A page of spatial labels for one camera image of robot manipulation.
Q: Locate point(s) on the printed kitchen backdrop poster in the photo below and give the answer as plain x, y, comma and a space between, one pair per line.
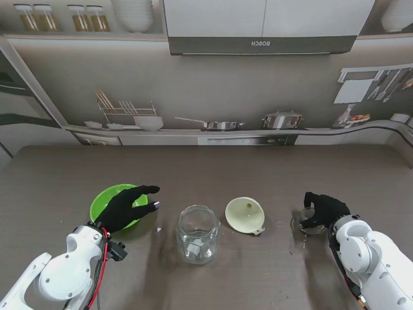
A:
226, 90

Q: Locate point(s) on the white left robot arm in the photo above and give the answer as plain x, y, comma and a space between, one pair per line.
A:
64, 277

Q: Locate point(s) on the clear glass jar lid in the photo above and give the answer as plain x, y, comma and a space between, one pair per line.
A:
314, 230

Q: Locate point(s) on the cream plastic funnel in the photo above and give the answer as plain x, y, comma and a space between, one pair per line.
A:
242, 214

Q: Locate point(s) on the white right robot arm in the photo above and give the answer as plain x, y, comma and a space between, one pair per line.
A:
371, 258

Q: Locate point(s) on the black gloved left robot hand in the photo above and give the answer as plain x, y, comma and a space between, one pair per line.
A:
121, 210

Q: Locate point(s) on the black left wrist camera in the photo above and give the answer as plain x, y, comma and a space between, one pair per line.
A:
117, 252

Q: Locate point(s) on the bright green plastic bowl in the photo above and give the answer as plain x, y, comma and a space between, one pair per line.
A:
103, 198

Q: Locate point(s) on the clear glass jar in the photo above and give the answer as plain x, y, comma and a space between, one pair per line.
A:
198, 239

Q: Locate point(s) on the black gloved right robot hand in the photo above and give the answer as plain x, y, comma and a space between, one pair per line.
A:
330, 208

